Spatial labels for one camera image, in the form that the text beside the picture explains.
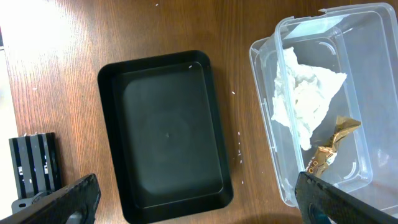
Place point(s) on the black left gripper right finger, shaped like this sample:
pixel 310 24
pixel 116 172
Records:
pixel 320 202

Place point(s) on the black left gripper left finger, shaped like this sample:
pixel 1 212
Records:
pixel 74 203

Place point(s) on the white paper napkin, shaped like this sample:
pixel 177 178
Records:
pixel 312 89

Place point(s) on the clear plastic waste bin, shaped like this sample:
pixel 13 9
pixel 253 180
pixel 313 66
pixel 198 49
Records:
pixel 360 41

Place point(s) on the gold candy wrapper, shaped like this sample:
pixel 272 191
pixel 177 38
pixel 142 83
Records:
pixel 325 155

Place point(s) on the black rectangular tray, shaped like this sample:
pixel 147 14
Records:
pixel 165 136

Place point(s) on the striped black grey mount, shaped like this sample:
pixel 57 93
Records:
pixel 35 167

